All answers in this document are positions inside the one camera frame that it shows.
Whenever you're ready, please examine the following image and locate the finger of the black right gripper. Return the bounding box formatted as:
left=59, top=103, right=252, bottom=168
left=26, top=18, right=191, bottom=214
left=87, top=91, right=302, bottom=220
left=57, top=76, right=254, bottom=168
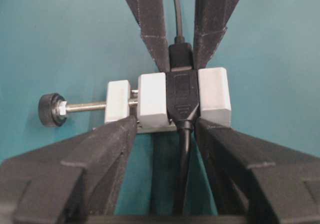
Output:
left=193, top=0, right=239, bottom=70
left=126, top=0, right=169, bottom=72

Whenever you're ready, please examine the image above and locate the white clamp vise with screw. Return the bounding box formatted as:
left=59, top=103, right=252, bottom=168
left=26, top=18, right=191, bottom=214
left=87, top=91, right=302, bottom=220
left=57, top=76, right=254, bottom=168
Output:
left=38, top=67, right=232, bottom=133

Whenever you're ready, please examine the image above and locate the black female USB cable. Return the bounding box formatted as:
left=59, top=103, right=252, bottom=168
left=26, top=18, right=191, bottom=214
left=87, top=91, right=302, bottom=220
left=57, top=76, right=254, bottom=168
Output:
left=165, top=70, right=201, bottom=216

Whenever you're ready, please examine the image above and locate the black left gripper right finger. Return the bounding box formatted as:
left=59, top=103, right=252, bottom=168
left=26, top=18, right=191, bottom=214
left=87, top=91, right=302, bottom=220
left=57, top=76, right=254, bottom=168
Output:
left=195, top=119, right=320, bottom=223

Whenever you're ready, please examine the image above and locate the black male USB cable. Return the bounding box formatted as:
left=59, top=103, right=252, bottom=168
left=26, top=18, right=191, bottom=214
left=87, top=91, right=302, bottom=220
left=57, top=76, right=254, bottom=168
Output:
left=168, top=0, right=194, bottom=72

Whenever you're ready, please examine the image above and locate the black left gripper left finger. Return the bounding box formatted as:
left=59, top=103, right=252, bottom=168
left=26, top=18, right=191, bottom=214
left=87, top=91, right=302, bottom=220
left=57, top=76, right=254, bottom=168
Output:
left=0, top=116, right=137, bottom=223

